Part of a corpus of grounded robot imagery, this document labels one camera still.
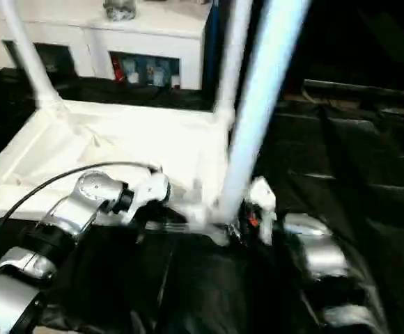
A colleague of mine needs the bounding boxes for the white plastic table top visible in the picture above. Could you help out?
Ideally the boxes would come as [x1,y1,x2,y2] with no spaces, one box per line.
[0,101,235,241]

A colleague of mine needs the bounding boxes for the white plastic table leg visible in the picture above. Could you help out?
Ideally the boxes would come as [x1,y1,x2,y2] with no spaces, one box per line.
[0,0,61,110]
[212,0,254,130]
[216,0,311,225]

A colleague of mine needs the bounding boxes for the black plastic mat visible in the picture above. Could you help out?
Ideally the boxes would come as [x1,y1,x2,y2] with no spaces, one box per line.
[0,68,404,334]

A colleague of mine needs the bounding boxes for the small red bottle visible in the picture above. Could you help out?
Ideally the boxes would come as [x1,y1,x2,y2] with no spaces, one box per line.
[111,57,123,81]

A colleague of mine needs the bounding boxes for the white glass-door cabinet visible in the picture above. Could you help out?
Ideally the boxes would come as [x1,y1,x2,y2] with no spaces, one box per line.
[0,0,213,91]

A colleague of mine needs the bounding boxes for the dark patterned jar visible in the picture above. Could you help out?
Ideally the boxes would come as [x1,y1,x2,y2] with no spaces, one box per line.
[103,0,137,21]

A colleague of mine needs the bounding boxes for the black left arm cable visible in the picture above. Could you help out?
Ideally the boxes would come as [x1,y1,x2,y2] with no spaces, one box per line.
[0,162,163,269]

